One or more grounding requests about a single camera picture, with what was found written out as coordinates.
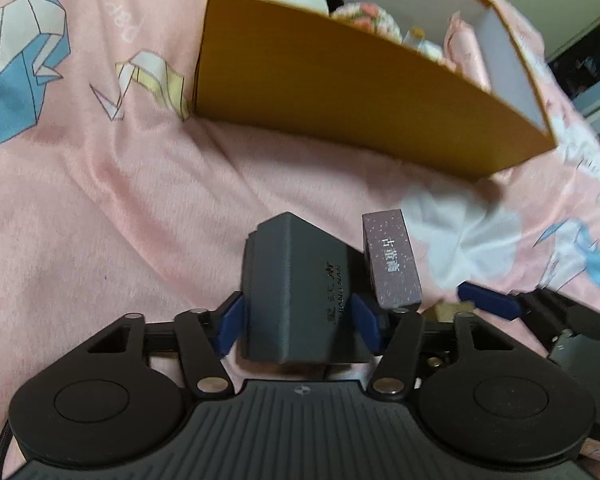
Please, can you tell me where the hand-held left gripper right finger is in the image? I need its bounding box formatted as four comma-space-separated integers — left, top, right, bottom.
349, 292, 521, 400

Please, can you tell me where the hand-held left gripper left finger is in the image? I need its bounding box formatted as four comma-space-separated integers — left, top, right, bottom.
85, 291, 247, 400

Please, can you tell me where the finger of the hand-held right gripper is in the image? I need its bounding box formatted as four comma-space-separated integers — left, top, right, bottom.
456, 281, 600, 344

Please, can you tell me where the purple speckled box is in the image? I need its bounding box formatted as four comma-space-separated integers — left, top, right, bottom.
361, 208, 423, 311

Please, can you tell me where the dark grey box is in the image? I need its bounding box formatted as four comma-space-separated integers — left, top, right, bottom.
237, 211, 376, 365

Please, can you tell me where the orange cardboard box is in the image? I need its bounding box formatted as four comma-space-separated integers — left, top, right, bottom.
194, 0, 558, 181

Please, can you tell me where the small clear bottle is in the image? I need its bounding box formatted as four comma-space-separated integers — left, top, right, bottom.
402, 27, 428, 53

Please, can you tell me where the crochet flower bouquet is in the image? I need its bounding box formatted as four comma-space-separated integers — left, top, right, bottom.
330, 1, 406, 43

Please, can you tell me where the pink printed blanket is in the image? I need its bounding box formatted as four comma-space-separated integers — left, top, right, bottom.
0, 0, 600, 480

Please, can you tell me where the dark shelving unit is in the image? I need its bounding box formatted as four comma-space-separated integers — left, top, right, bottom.
547, 35, 600, 171

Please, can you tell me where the white storage cabinet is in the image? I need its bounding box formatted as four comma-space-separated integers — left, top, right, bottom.
502, 0, 600, 61

